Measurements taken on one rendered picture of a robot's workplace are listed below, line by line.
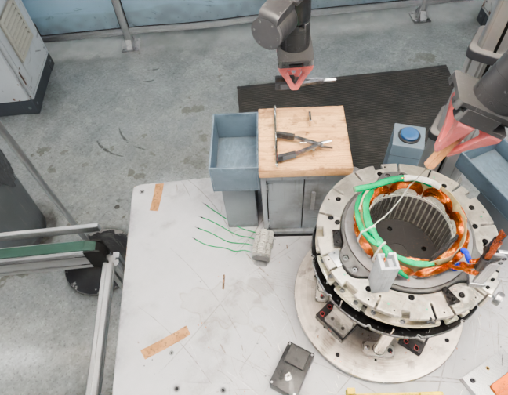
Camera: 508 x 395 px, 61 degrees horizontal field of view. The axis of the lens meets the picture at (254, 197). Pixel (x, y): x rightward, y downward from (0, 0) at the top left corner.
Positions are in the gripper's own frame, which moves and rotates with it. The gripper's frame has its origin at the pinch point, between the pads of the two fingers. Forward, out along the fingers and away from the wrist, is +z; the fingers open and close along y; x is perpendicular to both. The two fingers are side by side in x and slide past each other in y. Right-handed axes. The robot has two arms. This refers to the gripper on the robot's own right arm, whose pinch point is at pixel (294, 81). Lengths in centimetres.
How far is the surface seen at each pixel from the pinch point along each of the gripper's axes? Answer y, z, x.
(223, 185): 12.6, 17.7, -16.8
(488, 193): 20.1, 15.2, 38.5
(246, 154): 2.2, 19.8, -11.6
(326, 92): -127, 119, 28
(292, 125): 1.0, 12.0, -0.3
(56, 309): 3, 117, -104
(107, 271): 18, 48, -53
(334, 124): 1.1, 12.1, 9.1
